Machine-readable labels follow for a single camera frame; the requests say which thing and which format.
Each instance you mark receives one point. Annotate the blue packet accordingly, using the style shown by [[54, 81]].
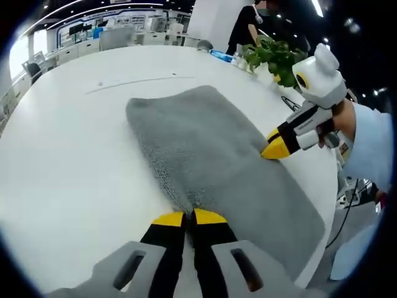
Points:
[[221, 55]]

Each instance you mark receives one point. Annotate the small white bottle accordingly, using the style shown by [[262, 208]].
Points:
[[239, 60]]

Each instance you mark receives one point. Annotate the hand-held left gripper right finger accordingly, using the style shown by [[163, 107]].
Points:
[[245, 273]]

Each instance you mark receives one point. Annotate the small grey rounded object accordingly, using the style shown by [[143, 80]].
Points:
[[204, 45]]

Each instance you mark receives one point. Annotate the dark-backed office chair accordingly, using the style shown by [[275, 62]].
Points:
[[33, 69]]

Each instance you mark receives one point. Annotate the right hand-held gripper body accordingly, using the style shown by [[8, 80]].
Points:
[[322, 80]]

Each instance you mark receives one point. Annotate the white square pillar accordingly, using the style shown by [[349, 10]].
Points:
[[211, 21]]

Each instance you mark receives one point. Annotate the person's right hand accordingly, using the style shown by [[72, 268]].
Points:
[[344, 118]]

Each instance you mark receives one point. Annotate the black wall monitor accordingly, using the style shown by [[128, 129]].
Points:
[[79, 29]]

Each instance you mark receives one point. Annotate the row of white cabinets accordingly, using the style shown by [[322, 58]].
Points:
[[80, 51]]

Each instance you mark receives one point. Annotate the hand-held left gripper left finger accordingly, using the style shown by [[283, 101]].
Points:
[[124, 273]]

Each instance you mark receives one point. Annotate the grey high-backed chair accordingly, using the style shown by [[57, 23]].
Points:
[[116, 38]]

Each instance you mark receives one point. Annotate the green potted plant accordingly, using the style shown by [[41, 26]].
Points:
[[279, 62]]

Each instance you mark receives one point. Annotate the grey towel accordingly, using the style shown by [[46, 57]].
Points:
[[201, 139]]

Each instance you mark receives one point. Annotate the person's light blue shirt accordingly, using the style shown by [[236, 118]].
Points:
[[356, 254]]

